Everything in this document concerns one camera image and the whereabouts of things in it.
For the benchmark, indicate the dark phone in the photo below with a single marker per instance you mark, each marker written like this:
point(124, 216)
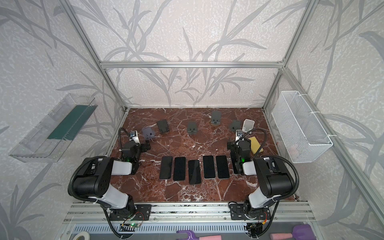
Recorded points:
point(236, 166)

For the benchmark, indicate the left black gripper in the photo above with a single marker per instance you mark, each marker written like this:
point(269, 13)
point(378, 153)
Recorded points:
point(142, 144)

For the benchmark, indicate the grey round phone stand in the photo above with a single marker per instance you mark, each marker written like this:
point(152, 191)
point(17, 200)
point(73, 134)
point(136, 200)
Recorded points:
point(235, 125)

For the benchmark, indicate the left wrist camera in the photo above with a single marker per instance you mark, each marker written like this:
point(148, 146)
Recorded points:
point(133, 135)

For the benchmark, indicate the teal phone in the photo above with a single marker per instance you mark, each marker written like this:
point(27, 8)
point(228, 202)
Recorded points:
point(222, 167)

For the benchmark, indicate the pink-edged phone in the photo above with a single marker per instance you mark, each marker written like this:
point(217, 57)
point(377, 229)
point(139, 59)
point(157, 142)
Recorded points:
point(166, 168)

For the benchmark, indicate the clear acrylic wall shelf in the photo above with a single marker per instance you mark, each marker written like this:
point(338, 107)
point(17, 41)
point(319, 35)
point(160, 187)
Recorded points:
point(47, 142)

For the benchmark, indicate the black phone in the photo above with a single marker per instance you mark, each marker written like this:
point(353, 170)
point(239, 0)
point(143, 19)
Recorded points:
point(194, 172)
point(179, 169)

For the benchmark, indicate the black folding phone stand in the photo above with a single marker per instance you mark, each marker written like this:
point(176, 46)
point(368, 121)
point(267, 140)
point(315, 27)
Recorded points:
point(163, 126)

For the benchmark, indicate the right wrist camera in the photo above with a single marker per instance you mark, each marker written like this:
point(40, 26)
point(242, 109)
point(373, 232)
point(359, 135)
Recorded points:
point(239, 135)

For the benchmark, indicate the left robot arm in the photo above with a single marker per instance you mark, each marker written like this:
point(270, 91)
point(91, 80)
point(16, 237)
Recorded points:
point(91, 182)

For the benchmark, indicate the white-edged phone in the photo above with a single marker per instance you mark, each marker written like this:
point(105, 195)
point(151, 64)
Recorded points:
point(209, 167)

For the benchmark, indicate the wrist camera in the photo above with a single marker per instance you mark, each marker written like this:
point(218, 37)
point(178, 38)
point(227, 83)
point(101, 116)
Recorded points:
point(239, 135)
point(133, 135)

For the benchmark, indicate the yellow sponge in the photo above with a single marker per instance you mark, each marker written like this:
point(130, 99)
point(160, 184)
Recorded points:
point(255, 145)

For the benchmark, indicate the white folding phone stand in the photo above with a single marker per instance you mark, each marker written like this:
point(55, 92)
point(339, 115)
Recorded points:
point(248, 125)

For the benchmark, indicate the purple pink scoop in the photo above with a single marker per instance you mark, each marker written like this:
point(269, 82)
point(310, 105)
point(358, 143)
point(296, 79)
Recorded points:
point(300, 232)

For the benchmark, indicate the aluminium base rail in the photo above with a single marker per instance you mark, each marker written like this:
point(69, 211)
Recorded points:
point(204, 217)

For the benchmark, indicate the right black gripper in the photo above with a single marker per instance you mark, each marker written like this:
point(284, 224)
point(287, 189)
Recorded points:
point(233, 147)

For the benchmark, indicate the white wire mesh basket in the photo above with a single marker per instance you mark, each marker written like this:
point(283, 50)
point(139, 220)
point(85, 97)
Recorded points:
point(300, 129)

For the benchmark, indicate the white tape roll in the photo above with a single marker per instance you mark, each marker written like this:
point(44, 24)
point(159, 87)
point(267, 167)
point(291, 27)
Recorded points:
point(82, 236)

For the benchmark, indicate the purple plastic tool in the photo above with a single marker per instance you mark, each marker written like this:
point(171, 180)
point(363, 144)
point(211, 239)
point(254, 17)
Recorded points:
point(191, 236)

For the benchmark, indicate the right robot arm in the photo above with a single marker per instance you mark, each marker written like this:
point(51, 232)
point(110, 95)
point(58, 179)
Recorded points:
point(277, 178)

